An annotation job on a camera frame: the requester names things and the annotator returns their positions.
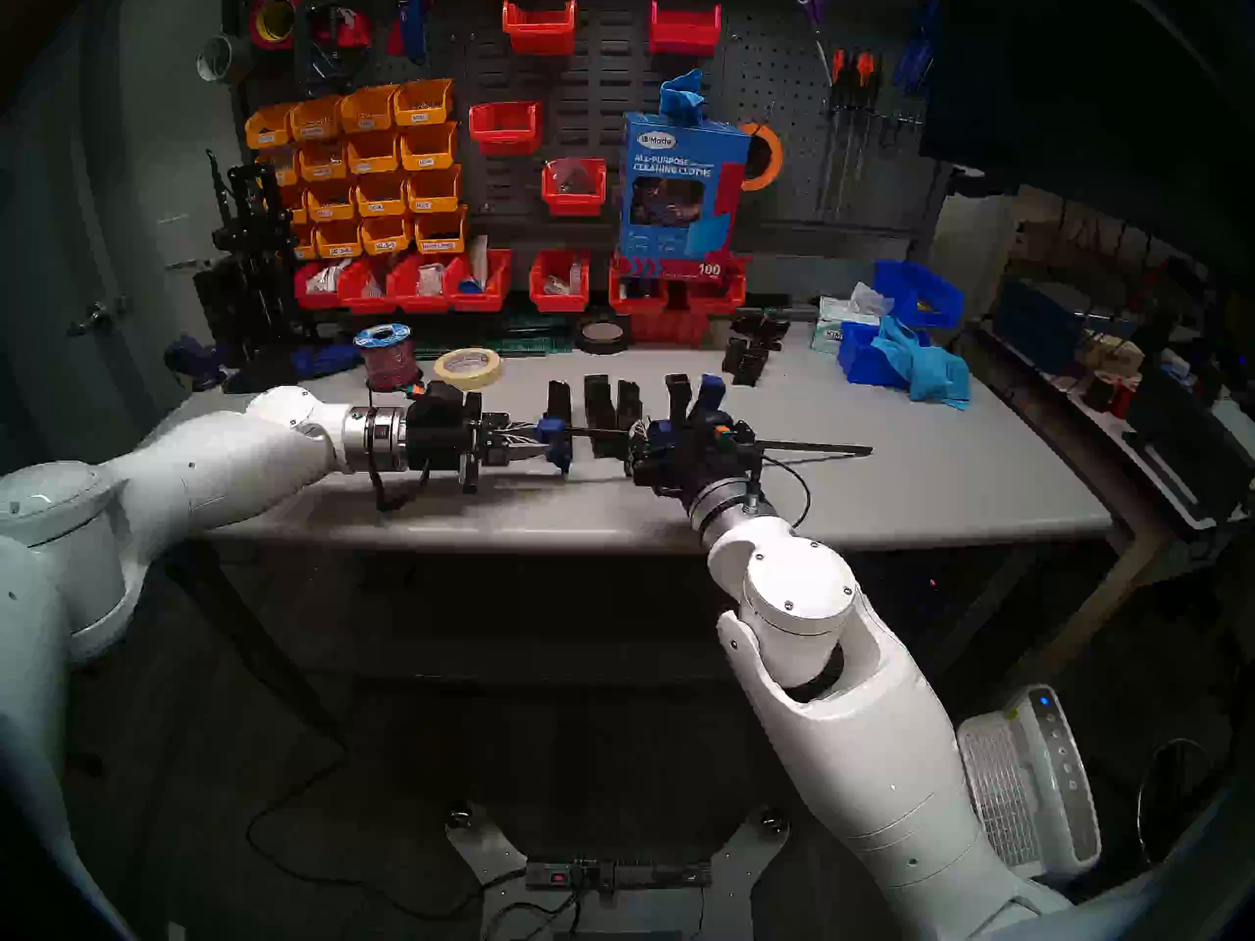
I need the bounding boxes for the black braided right wrist cable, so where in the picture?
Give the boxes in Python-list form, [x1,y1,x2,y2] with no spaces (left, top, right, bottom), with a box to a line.
[755,454,814,530]

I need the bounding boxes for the black power strip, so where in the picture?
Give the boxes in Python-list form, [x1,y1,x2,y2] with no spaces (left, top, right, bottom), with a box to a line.
[525,856,714,891]

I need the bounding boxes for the beige masking tape roll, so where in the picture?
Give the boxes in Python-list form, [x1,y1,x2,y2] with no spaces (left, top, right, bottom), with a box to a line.
[433,346,503,391]

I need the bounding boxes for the small red wire spool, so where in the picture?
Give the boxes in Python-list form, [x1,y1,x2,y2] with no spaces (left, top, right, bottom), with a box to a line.
[1083,371,1143,419]

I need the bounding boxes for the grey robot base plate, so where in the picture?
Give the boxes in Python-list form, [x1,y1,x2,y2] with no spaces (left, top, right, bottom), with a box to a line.
[446,802,790,941]

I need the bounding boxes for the black equipment case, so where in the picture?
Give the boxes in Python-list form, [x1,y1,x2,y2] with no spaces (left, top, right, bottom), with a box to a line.
[1123,361,1255,543]

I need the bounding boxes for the green cutting mat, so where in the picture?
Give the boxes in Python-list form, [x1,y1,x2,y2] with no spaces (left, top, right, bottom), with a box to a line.
[412,312,572,357]

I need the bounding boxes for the blue microfiber cloth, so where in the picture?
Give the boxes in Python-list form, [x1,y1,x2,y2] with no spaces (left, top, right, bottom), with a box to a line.
[871,317,972,411]

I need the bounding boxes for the orange tape roll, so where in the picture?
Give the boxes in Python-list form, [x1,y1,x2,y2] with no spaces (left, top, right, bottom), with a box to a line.
[737,121,785,192]

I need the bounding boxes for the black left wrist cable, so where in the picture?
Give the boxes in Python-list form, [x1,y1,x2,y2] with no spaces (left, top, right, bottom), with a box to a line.
[369,459,432,515]

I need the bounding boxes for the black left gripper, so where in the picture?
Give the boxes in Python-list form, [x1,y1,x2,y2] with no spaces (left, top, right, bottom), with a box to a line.
[404,392,552,494]

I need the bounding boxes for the grey pegboard wall panel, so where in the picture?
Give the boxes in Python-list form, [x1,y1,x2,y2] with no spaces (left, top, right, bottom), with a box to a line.
[230,0,952,254]

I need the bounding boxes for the small cardboard box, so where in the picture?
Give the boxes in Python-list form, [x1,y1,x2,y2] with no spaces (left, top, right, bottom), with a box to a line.
[1077,333,1146,376]

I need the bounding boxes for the blue black bar clamp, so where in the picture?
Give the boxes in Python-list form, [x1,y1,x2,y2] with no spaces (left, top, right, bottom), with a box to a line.
[536,373,874,476]

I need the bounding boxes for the blue cloth in box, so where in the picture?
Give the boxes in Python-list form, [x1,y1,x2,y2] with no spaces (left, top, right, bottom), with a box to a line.
[659,67,707,122]

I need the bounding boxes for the dark metal C-clamp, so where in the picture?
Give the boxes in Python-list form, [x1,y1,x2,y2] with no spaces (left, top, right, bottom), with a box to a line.
[294,0,366,97]

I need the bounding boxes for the blue handled pliers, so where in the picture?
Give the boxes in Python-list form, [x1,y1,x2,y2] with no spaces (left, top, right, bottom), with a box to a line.
[890,0,937,95]

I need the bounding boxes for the blue cleaning cloths box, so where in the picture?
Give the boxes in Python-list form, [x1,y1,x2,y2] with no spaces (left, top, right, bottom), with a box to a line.
[618,111,751,281]

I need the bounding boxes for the black floor cable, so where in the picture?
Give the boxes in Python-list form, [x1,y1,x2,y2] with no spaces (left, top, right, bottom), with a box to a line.
[243,557,530,925]

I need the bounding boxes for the green white Kimwipes box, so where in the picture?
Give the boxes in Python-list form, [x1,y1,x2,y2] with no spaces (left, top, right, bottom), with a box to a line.
[812,282,895,354]

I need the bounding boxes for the beige side desk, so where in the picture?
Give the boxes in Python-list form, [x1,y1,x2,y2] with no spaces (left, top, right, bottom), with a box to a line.
[971,184,1255,695]

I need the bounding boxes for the blue handled wire stripper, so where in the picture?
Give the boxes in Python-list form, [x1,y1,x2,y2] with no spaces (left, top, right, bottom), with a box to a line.
[387,0,437,63]

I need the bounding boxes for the black monitor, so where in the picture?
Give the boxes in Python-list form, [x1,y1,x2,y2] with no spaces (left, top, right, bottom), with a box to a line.
[917,0,1255,283]

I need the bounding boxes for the black metal press stand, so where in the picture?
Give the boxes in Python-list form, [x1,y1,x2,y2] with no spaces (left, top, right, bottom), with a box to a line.
[191,150,295,393]

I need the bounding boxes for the red yellow tape roll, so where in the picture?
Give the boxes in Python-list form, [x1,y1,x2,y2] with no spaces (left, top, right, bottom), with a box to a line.
[247,0,305,53]

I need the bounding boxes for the dark blue crate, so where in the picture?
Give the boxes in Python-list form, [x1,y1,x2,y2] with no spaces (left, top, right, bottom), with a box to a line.
[995,277,1094,347]

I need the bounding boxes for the red storage bin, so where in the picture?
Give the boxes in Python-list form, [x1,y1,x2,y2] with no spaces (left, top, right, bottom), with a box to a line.
[541,157,609,217]
[468,99,545,156]
[336,255,398,315]
[292,259,344,311]
[608,263,678,315]
[443,249,513,313]
[686,263,744,315]
[385,253,454,313]
[647,0,724,58]
[502,0,579,56]
[527,249,592,313]

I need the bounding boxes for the silver door handle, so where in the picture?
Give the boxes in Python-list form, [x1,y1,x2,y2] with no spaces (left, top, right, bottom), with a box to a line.
[66,295,130,340]

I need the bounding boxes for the red wire spool blue label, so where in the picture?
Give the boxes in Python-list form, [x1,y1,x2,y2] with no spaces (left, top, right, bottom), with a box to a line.
[353,323,423,391]

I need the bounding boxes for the orange black screwdriver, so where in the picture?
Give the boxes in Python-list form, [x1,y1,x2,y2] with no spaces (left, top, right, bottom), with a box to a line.
[827,47,852,220]
[853,50,880,215]

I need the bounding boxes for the blue plastic storage bin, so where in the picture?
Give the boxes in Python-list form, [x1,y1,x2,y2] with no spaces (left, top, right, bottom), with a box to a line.
[873,260,964,329]
[838,322,918,389]

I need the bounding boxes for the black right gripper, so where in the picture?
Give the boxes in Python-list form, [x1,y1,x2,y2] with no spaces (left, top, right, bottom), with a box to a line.
[629,420,764,509]

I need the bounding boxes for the stacked red storage bins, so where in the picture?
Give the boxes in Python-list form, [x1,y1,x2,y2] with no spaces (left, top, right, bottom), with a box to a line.
[627,307,712,347]

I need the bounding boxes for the small blue vise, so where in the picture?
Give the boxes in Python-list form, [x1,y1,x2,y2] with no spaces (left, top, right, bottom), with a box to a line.
[162,333,228,391]

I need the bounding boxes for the grey duct tape roll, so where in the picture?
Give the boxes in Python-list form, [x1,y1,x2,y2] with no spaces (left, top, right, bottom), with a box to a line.
[194,32,246,85]

